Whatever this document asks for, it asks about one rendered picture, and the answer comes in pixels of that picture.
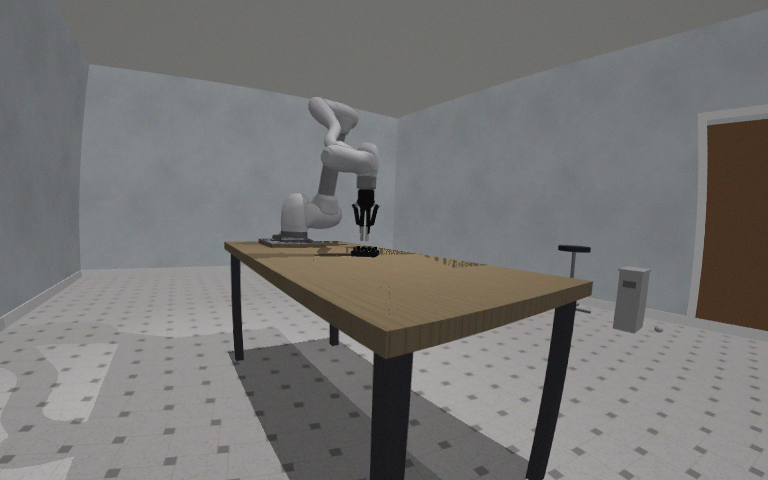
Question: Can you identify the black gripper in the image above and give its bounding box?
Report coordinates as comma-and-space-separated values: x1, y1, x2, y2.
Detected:
352, 189, 380, 241

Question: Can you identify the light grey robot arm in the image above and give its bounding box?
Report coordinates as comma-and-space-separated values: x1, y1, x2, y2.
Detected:
272, 97, 379, 243

